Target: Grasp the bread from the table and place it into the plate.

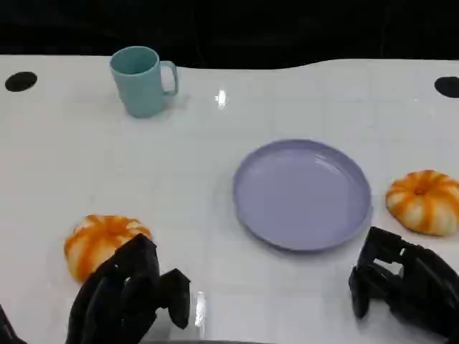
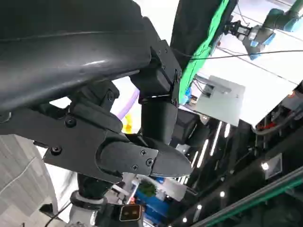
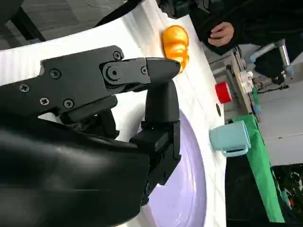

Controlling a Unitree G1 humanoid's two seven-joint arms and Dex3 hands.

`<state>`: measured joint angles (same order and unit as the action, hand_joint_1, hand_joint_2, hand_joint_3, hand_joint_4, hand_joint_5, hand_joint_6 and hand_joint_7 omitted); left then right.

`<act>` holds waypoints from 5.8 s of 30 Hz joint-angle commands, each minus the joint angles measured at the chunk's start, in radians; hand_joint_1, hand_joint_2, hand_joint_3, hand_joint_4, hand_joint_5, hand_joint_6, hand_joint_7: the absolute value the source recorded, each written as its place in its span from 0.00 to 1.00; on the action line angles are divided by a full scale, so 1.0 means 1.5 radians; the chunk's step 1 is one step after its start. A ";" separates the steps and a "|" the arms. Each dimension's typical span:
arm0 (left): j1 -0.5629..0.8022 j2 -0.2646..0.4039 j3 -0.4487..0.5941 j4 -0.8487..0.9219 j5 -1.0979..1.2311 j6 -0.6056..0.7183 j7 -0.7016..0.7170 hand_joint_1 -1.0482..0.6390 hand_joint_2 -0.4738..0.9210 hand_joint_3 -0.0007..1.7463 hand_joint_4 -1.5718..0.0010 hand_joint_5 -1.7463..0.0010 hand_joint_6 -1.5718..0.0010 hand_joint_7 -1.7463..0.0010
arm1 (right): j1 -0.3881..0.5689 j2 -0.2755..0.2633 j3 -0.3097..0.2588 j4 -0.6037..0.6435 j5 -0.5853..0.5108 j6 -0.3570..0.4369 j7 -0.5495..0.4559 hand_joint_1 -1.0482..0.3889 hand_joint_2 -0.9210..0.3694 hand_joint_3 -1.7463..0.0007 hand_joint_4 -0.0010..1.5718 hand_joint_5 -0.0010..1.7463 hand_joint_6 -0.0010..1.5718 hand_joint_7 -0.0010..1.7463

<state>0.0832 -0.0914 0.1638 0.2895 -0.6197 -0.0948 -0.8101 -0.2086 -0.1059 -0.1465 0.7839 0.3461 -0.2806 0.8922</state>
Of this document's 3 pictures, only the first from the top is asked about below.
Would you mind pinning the lilac plate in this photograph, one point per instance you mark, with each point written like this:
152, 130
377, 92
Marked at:
301, 195

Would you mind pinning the pale green mug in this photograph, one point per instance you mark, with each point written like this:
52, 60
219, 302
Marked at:
138, 89

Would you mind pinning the orange white toy bread roll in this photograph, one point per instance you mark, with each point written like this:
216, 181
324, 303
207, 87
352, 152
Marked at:
97, 238
423, 204

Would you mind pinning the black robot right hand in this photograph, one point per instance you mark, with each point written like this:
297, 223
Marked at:
423, 286

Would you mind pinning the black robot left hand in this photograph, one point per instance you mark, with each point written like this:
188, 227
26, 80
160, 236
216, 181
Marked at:
118, 297

